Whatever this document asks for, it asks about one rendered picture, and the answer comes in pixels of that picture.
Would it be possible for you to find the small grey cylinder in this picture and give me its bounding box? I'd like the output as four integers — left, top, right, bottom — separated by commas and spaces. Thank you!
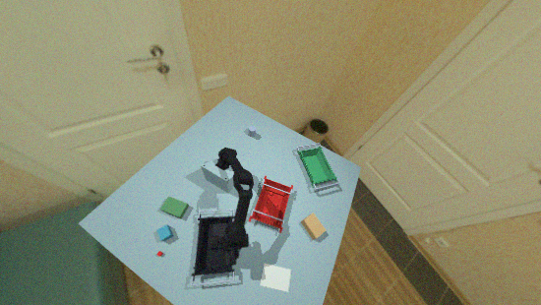
248, 126, 256, 137

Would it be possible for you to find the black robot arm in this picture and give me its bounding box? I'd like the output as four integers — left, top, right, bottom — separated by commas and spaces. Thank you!
215, 148, 254, 267

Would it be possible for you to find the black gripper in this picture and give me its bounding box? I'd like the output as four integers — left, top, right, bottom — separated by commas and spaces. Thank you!
210, 233, 249, 250

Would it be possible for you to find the tan rectangular block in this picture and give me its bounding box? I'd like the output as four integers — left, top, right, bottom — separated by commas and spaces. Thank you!
301, 213, 326, 240

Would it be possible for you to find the green block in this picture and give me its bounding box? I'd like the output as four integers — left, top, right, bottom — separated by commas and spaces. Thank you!
161, 196, 189, 218

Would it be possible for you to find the light blue cube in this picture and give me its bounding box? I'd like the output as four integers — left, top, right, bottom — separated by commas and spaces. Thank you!
157, 224, 173, 241

